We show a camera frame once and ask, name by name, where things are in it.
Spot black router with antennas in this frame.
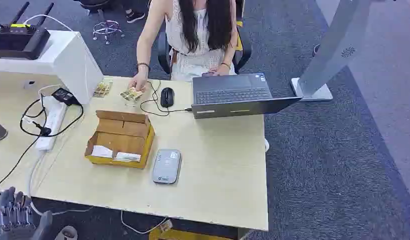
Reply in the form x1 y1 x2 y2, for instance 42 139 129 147
0 1 56 61

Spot white card in box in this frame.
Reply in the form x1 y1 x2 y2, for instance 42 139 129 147
90 145 114 159
114 151 142 163

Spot black mouse cable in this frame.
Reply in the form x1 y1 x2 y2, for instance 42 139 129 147
139 80 193 117

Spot person's hand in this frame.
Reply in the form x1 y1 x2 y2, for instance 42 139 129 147
128 67 150 93
208 64 231 76

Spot stack of printed cards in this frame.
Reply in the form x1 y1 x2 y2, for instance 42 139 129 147
92 81 113 99

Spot dark grey laptop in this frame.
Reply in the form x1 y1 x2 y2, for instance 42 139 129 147
191 72 303 119

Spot black computer mouse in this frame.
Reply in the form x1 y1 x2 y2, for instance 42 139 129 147
160 87 175 109

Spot black office chair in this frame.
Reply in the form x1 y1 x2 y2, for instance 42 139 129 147
157 0 253 76

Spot silver floor stand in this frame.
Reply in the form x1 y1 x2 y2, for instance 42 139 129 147
290 0 372 102

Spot white desk shelf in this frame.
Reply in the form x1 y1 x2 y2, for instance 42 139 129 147
0 26 105 106

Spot white power strip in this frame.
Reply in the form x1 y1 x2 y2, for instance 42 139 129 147
35 101 68 152

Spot black power cable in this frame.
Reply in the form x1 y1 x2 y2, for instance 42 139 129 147
0 94 85 193

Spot white cable under desk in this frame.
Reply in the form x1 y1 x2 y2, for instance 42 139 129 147
120 210 169 235

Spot person's left hand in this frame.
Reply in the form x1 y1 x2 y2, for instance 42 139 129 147
208 64 231 76

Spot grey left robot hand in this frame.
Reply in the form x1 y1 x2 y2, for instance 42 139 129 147
0 186 54 240

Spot card with printed pattern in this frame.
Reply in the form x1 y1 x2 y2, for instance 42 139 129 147
119 87 145 103

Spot black power adapter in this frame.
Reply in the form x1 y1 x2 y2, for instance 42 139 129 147
51 87 81 107

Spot grey card reader device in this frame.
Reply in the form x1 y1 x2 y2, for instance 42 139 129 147
151 148 183 185

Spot chrome stool base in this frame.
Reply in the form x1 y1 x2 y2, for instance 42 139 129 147
92 19 125 45

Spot person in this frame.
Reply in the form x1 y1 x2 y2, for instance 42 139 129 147
128 0 240 93

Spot open wooden card box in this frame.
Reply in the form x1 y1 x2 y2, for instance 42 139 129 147
84 110 156 169

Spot person's right hand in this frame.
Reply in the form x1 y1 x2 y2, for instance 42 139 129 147
128 67 150 93

